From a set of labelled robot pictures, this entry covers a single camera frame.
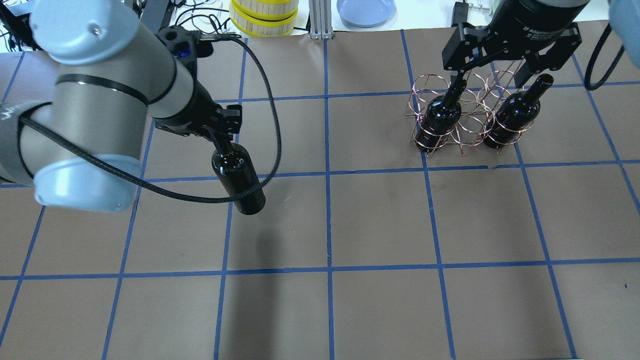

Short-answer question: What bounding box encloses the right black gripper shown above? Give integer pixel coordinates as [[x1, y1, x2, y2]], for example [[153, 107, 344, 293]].
[[442, 0, 588, 92]]

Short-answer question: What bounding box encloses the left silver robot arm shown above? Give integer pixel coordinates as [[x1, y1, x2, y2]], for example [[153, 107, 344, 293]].
[[1, 0, 242, 212]]

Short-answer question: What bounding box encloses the yellow rimmed wooden basket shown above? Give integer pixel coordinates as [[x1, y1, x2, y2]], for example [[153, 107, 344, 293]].
[[228, 0, 298, 37]]

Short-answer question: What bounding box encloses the aluminium frame post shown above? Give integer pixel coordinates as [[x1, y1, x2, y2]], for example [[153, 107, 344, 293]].
[[308, 0, 334, 40]]

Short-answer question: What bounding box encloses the blue plate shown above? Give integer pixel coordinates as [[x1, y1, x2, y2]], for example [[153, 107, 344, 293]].
[[336, 0, 396, 28]]

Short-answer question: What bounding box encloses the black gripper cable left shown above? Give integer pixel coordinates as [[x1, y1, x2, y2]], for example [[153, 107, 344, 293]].
[[20, 32, 282, 204]]

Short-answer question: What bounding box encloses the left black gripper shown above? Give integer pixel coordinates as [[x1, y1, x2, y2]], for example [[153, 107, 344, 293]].
[[154, 82, 243, 153]]

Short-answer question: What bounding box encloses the dark wine bottle far slot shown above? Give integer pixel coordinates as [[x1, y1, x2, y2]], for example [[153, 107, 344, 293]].
[[482, 73, 554, 150]]

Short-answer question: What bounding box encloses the black power adapter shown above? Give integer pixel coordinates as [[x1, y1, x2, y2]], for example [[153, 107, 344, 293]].
[[451, 0, 470, 27]]

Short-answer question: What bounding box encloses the dark wine bottle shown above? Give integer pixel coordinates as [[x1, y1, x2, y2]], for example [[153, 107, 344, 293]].
[[211, 142, 266, 215], [414, 89, 464, 154]]

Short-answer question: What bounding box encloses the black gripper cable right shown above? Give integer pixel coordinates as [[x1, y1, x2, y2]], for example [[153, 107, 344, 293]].
[[585, 22, 627, 91]]

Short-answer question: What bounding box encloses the copper wire wine basket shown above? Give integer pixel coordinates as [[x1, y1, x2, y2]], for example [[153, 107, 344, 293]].
[[406, 70, 553, 156]]

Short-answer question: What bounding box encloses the black power brick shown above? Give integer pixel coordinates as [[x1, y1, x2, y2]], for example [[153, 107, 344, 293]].
[[140, 0, 175, 34]]

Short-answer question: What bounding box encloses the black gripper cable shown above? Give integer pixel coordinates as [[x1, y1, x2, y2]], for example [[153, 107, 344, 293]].
[[20, 32, 282, 204], [585, 22, 627, 91]]

